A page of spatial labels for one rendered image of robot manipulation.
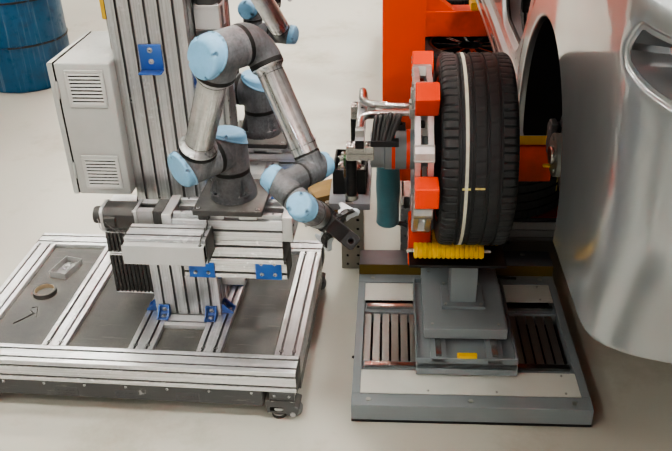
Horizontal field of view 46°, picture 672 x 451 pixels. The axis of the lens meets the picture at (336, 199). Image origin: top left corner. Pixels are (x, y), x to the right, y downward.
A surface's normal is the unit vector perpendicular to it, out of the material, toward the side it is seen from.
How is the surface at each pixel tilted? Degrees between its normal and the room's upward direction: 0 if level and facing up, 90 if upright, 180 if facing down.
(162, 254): 90
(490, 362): 90
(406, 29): 90
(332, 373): 0
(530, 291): 0
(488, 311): 0
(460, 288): 90
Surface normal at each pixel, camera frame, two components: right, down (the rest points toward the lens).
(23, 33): 0.43, 0.43
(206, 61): -0.63, 0.29
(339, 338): -0.03, -0.88
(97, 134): -0.10, 0.48
